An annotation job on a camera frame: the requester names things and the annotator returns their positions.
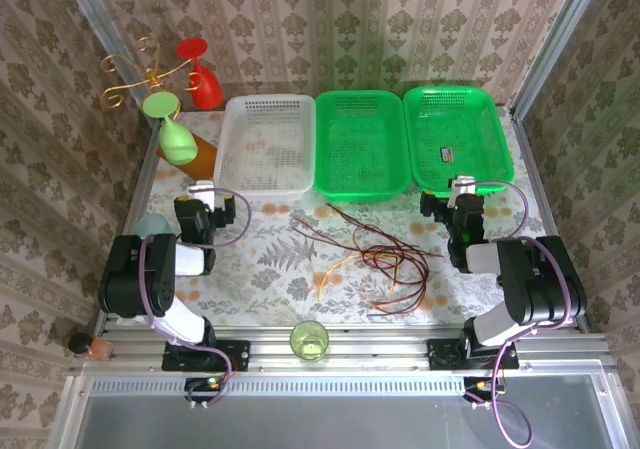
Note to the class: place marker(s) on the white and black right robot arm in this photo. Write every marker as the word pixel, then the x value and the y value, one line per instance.
pixel 540 289

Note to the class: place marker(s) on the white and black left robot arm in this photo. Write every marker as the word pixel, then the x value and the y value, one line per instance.
pixel 130 279

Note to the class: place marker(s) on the pale blue plastic cup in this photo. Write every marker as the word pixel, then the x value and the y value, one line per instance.
pixel 152 225

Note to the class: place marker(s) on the small basket sticker label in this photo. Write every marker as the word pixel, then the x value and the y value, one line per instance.
pixel 447 154

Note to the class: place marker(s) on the green plastic wine glass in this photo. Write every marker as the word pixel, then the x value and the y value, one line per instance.
pixel 175 141

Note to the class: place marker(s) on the white plastic basket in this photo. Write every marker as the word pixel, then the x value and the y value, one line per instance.
pixel 265 139

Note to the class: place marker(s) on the green plastic basket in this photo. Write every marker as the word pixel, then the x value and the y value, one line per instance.
pixel 465 119
pixel 360 139

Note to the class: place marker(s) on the red plastic wine glass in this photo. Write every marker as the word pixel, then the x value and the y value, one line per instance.
pixel 205 89

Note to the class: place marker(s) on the clear green plastic cup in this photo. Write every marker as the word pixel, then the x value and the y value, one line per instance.
pixel 309 344

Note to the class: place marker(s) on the orange bottle with black cap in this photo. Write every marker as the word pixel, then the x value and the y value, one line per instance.
pixel 95 348

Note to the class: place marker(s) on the small black controller board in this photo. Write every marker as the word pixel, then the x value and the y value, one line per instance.
pixel 205 383
pixel 480 384

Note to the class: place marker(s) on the grey metal panel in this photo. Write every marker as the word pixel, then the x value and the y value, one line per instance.
pixel 350 419

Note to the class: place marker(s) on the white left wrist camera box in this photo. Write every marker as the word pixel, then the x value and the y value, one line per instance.
pixel 202 191

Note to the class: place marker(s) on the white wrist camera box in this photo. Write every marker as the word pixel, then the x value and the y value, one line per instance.
pixel 462 185
pixel 202 191

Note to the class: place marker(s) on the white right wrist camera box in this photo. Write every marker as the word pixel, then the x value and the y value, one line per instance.
pixel 462 185

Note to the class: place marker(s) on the aluminium table side rail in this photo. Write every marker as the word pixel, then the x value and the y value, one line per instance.
pixel 140 179
pixel 526 136

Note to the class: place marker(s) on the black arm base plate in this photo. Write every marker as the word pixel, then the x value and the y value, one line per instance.
pixel 240 354
pixel 440 354

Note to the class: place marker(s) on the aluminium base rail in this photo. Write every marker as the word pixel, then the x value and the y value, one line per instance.
pixel 375 349

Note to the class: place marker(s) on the aluminium frame post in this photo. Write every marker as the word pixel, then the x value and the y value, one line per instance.
pixel 560 39
pixel 100 24

